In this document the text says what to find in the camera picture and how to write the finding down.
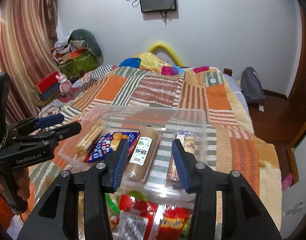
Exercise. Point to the sandwich biscuit packet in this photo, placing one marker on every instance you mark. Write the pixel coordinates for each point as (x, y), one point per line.
(90, 138)

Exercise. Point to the small black wall monitor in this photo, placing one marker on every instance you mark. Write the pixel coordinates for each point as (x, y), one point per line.
(158, 5)

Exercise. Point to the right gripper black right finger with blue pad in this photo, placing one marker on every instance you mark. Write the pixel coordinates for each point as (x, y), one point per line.
(244, 215)

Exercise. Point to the pink plush toy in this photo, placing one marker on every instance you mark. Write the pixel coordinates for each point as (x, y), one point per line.
(64, 84)

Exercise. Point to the green cardboard box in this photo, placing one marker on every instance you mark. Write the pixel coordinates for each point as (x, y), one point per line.
(79, 66)

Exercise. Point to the red snack bag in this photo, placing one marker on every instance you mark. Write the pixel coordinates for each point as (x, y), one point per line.
(140, 219)

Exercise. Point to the red and black gift box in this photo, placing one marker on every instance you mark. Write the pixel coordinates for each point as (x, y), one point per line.
(47, 86)

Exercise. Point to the brown striped wafer packet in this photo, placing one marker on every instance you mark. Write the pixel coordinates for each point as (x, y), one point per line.
(183, 149)

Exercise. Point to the brown wooden door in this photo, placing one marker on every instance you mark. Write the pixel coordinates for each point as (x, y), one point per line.
(297, 98)

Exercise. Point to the blue cracker packet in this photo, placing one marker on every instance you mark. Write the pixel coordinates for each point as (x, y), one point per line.
(109, 142)

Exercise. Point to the cake roll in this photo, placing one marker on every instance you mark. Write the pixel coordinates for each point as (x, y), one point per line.
(141, 159)

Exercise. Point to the patchwork striped bed blanket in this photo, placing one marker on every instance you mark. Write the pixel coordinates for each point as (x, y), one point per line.
(231, 143)

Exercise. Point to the grey backpack on floor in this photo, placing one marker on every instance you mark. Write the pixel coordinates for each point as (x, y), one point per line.
(251, 87)

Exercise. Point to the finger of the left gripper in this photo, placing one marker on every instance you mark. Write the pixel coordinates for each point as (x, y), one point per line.
(54, 136)
(28, 126)

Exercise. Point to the clear plastic storage bin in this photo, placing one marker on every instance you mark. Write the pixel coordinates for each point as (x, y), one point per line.
(127, 118)

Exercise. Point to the pink striped curtain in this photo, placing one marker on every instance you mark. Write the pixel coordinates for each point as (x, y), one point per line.
(27, 35)

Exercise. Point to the left hand orange glove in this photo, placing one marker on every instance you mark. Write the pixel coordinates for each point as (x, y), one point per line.
(22, 180)

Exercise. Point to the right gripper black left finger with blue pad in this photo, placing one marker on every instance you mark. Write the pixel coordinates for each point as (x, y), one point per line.
(55, 216)

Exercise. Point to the colourful patch pillow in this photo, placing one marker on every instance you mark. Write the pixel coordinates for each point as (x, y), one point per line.
(152, 63)

